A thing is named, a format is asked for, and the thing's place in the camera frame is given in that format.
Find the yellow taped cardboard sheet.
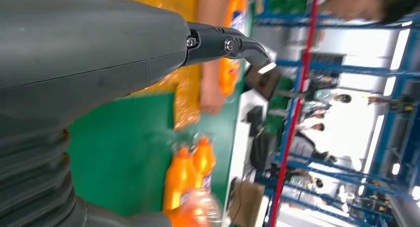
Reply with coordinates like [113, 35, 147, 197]
[33, 0, 202, 131]

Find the black carrying case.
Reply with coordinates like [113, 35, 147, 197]
[250, 133, 277, 172]

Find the red pole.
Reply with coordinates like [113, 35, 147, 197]
[268, 0, 321, 227]

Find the open cardboard box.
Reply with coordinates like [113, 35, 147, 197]
[228, 181, 266, 227]

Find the blue metal rack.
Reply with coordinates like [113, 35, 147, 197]
[256, 0, 420, 227]

